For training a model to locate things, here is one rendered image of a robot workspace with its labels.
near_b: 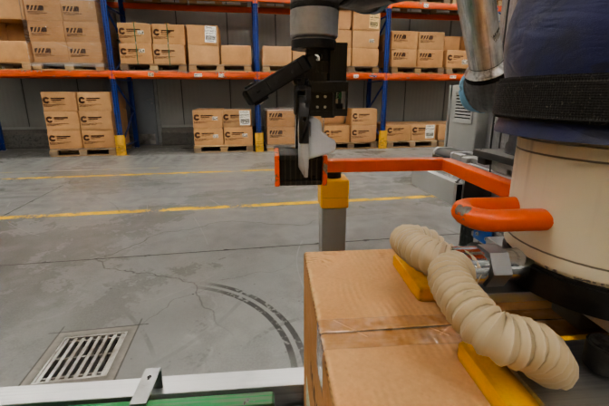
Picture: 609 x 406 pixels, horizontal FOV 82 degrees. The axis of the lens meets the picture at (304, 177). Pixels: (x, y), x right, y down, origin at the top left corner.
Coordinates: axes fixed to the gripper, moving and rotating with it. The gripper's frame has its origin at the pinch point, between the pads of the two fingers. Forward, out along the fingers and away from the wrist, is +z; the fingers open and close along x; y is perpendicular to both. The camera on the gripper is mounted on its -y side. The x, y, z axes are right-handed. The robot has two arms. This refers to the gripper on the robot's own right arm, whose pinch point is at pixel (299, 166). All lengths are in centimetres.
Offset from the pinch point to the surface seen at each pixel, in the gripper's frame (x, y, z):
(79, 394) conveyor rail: 5, -45, 49
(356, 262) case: -10.5, 8.0, 12.8
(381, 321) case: -24.6, 7.6, 12.8
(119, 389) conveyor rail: 6, -37, 49
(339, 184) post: 20.5, 10.9, 8.6
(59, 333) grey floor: 109, -115, 109
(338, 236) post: 21.0, 11.2, 22.0
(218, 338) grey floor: 98, -33, 108
